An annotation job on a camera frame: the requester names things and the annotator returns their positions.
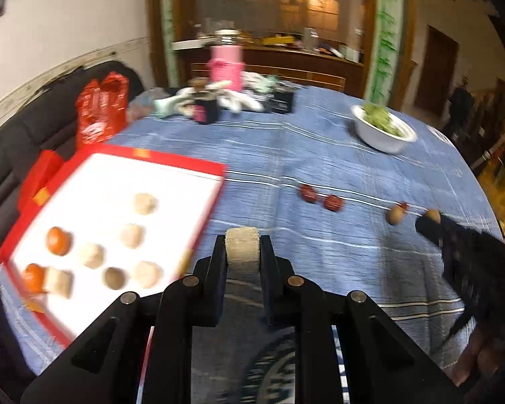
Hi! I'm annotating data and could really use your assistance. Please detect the brown longan fruit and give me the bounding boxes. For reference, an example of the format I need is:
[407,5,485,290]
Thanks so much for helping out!
[425,209,441,224]
[387,204,406,225]

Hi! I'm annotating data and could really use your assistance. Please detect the small beige yam cube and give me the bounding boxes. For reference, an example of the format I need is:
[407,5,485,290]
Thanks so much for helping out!
[42,266,73,299]

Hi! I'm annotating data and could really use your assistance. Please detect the orange tangerine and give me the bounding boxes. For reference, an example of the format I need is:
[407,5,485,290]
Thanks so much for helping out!
[23,264,46,294]
[45,226,71,256]

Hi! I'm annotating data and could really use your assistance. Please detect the beige yam chunk rounded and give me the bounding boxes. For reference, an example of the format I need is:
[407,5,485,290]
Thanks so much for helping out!
[134,193,157,215]

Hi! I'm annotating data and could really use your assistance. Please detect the red jujube date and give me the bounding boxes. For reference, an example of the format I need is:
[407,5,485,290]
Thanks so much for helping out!
[300,184,317,203]
[323,194,344,212]

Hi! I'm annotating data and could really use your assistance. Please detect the beige yam piece small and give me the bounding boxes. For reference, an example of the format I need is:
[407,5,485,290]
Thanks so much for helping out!
[225,226,260,274]

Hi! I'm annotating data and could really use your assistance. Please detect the large beige yam piece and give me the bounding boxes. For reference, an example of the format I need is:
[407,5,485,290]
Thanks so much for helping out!
[135,261,163,288]

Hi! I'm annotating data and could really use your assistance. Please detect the beige yam chunk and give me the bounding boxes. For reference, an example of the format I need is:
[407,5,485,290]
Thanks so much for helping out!
[120,224,144,249]

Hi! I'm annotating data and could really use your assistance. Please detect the person's hand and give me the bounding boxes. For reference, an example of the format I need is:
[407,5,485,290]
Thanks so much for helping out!
[451,324,505,387]

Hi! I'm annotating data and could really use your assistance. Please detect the brown round fruit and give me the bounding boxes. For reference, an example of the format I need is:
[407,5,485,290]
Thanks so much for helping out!
[103,267,127,290]

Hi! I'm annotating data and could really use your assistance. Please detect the orange tangerine in tray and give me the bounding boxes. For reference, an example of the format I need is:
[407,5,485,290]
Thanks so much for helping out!
[23,264,46,294]

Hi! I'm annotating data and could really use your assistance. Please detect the red tray white inside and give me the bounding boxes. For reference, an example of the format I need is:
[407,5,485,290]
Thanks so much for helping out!
[0,144,227,346]

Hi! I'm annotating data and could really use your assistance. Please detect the blue plaid tablecloth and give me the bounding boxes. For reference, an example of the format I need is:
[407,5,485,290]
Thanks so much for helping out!
[0,88,503,403]

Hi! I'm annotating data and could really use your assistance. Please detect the white bowl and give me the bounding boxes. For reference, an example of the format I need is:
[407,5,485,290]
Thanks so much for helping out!
[351,103,418,154]

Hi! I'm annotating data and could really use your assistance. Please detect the green leaves in bowl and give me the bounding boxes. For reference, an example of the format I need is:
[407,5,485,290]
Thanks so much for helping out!
[362,103,404,137]

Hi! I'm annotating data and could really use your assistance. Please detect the red box beside tray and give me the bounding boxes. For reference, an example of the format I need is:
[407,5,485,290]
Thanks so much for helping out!
[18,149,64,212]

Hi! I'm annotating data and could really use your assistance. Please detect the black sofa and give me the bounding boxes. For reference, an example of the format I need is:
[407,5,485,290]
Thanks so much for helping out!
[0,60,145,403]

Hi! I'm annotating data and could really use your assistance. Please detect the red plastic bag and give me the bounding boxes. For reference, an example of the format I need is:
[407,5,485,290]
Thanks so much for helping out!
[75,71,129,149]

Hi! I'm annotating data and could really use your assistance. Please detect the black box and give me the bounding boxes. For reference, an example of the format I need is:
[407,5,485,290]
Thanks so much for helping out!
[265,88,295,114]

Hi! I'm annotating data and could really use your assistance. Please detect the black jar pink label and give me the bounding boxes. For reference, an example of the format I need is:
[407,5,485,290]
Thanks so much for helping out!
[190,77,220,125]

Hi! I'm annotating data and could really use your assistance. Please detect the wooden cabinet counter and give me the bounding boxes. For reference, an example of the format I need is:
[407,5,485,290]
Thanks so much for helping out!
[146,0,418,108]

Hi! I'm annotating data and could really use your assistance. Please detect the white cloth gloves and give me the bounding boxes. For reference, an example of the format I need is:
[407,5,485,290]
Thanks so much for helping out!
[152,71,279,119]

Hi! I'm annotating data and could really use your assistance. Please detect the pink bottle knitted sleeve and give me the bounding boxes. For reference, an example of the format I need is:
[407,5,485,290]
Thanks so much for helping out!
[207,29,244,91]

